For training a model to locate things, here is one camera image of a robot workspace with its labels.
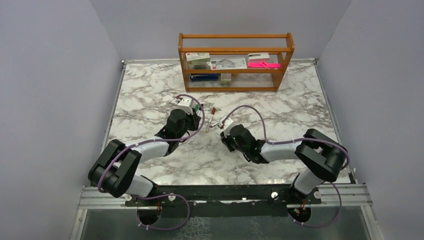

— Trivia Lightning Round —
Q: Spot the white marker orange tip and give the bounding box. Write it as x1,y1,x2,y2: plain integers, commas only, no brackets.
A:
205,113,214,133

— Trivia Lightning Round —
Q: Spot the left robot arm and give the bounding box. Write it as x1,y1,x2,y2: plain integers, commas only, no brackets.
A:
88,109,204,206

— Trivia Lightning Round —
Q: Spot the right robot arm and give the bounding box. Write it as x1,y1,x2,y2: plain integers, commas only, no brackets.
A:
219,123,348,204

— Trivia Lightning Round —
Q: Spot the blue stapler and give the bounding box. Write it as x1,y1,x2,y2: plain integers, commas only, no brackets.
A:
189,73,219,82

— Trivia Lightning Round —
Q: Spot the green box lower shelf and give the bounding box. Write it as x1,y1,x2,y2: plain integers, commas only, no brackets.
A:
220,73,232,85

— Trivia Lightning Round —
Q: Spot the green box shelf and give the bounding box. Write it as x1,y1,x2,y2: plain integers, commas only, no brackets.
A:
185,52,210,66
220,73,232,85

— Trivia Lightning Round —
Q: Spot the green box upper shelf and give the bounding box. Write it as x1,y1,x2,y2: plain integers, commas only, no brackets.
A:
185,52,210,66

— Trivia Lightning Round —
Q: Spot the ruler set package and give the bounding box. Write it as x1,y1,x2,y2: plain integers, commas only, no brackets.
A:
207,58,248,71

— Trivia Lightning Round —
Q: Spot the pink stapler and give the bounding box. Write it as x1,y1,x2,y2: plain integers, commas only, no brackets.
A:
247,61,281,69

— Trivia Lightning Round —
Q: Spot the white box upper shelf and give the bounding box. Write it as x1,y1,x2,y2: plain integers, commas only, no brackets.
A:
247,52,270,63

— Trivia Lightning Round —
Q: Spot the wooden shelf rack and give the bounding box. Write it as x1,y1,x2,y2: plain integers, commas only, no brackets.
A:
177,32,295,92

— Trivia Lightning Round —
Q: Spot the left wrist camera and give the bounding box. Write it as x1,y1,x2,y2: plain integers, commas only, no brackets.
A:
177,97,194,115

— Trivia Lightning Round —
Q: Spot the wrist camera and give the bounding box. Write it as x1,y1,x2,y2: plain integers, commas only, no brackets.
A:
177,97,194,115
217,115,234,131

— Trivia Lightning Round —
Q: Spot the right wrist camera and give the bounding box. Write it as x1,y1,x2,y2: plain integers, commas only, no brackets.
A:
217,115,234,131

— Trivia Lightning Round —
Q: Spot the black mounting rail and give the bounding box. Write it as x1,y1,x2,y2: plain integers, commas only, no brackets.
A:
122,184,321,218

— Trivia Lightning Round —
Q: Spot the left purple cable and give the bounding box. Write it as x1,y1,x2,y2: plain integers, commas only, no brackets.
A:
97,94,206,232

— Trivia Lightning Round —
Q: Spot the aluminium frame rail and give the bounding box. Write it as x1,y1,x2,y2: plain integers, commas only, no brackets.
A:
69,186,126,240

